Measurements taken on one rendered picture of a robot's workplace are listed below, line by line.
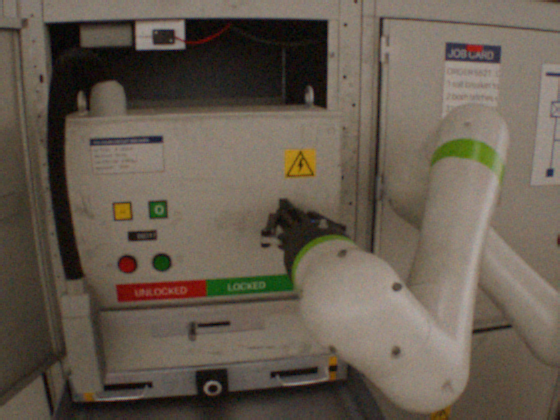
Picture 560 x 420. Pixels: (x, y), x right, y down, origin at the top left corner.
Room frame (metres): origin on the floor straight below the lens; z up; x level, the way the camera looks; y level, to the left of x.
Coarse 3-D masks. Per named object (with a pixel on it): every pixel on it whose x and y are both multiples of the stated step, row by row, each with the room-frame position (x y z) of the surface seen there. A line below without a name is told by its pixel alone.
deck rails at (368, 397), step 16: (352, 368) 0.84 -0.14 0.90; (64, 384) 0.75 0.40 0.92; (336, 384) 0.86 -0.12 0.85; (352, 384) 0.84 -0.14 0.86; (64, 400) 0.72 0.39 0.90; (352, 400) 0.80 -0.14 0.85; (368, 400) 0.75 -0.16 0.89; (64, 416) 0.71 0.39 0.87; (80, 416) 0.74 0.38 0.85; (352, 416) 0.76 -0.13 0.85; (368, 416) 0.74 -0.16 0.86; (384, 416) 0.67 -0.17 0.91
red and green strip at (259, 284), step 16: (128, 288) 0.79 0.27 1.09; (144, 288) 0.80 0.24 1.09; (160, 288) 0.80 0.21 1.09; (176, 288) 0.81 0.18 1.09; (192, 288) 0.82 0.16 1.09; (208, 288) 0.82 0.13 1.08; (224, 288) 0.83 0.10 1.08; (240, 288) 0.83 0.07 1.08; (256, 288) 0.84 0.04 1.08; (272, 288) 0.84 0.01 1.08; (288, 288) 0.85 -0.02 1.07
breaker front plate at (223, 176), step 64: (128, 128) 0.80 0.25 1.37; (192, 128) 0.82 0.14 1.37; (256, 128) 0.84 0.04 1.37; (320, 128) 0.86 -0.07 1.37; (128, 192) 0.80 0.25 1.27; (192, 192) 0.82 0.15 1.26; (256, 192) 0.84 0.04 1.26; (320, 192) 0.86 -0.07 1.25; (192, 256) 0.82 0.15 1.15; (256, 256) 0.84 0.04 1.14; (256, 320) 0.83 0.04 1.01
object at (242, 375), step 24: (264, 360) 0.83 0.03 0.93; (288, 360) 0.84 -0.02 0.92; (312, 360) 0.84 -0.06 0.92; (72, 384) 0.76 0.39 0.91; (120, 384) 0.78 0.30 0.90; (144, 384) 0.79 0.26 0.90; (168, 384) 0.79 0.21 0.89; (192, 384) 0.80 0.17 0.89; (240, 384) 0.82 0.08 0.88; (264, 384) 0.83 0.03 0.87
